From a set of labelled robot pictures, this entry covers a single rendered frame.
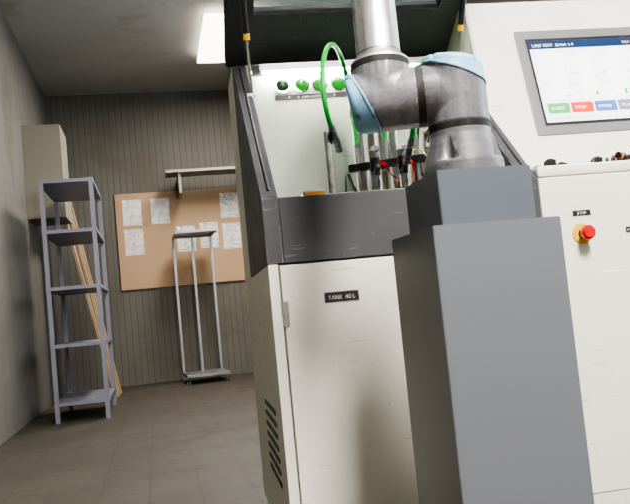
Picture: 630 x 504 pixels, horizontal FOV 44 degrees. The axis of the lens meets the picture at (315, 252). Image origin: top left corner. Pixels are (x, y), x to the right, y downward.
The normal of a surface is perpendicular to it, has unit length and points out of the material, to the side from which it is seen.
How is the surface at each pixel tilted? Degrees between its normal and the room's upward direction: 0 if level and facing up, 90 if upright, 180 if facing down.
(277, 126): 90
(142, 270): 90
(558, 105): 76
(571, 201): 90
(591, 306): 90
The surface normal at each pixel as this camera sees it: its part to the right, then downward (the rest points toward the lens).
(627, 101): 0.12, -0.32
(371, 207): 0.15, -0.08
